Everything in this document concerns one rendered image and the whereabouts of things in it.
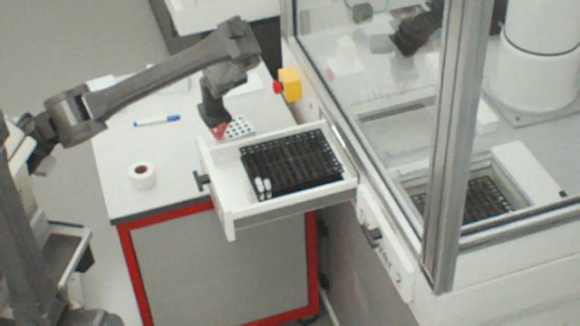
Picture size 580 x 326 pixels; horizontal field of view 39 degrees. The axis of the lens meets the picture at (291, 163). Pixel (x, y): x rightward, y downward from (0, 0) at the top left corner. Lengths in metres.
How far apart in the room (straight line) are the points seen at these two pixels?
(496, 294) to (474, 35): 0.70
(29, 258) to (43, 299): 0.09
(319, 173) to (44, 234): 0.67
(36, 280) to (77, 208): 2.05
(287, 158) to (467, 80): 0.82
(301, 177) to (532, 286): 0.60
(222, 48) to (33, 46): 2.78
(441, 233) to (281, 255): 0.99
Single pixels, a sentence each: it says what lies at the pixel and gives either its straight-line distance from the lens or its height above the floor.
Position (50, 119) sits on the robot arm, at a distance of 1.70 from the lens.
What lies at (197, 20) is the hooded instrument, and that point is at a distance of 2.69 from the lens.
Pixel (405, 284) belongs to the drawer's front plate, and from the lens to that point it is 1.79.
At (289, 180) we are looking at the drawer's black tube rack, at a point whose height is 0.90.
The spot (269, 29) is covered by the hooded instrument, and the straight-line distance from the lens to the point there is 2.82.
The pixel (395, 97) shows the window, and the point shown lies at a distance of 1.65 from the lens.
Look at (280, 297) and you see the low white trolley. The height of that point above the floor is 0.22.
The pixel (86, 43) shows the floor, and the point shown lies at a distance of 4.28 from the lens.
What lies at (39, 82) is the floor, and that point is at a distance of 4.07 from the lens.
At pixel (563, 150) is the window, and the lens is 1.59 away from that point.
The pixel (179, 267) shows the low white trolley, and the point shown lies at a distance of 2.38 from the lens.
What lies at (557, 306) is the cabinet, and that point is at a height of 0.75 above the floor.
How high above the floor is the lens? 2.26
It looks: 42 degrees down
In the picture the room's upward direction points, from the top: 3 degrees counter-clockwise
